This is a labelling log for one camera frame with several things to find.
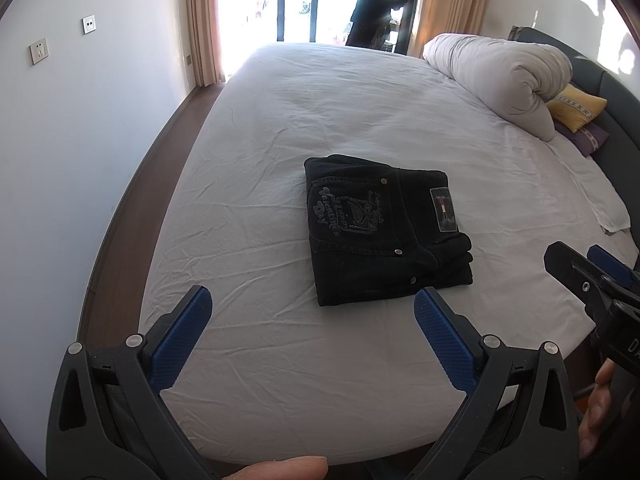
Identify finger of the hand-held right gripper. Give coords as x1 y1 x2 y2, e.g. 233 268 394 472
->
544 241 617 320
587 244 640 292

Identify dark grey bed headboard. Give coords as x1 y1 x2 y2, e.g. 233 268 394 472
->
510 25 640 261

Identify white sheeted bed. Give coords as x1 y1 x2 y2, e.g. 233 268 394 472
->
137 42 633 466

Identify purple pillow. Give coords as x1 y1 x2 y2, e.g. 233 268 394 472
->
552 120 611 157

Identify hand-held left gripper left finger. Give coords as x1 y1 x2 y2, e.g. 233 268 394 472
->
46 285 221 480

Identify beige curtain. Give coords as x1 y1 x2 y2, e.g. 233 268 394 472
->
407 0 493 58
184 0 223 88

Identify person's right hand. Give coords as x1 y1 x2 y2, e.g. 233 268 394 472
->
577 359 617 459

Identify person's left hand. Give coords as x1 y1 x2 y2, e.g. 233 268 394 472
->
220 455 329 480

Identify yellow pillow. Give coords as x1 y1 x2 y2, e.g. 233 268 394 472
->
545 84 608 133

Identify black pants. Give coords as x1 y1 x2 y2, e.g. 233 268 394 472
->
304 154 475 307

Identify rolled white duvet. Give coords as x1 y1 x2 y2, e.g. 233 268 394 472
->
422 32 573 142

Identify glass balcony door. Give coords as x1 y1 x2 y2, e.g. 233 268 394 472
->
218 0 421 81

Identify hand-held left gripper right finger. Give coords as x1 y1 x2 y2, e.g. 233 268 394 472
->
405 286 581 480

